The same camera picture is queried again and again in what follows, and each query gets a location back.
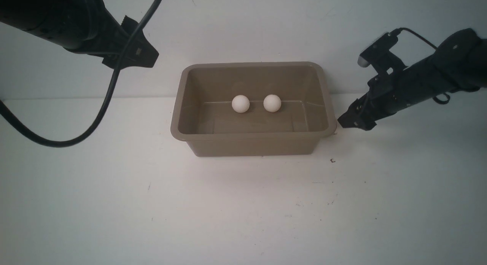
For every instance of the plain white table-tennis ball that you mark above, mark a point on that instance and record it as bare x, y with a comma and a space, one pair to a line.
240, 104

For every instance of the white ball with black logo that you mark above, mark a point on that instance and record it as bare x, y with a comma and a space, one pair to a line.
272, 103

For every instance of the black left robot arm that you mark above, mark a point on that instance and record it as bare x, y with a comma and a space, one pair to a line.
46, 19

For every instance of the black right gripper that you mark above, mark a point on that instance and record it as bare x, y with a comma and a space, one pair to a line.
385, 97

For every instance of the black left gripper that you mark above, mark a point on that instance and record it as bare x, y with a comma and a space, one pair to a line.
96, 32

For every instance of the tan plastic bin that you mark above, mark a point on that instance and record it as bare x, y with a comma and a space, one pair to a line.
204, 119

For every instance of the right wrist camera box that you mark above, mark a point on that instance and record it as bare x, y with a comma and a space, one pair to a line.
378, 55

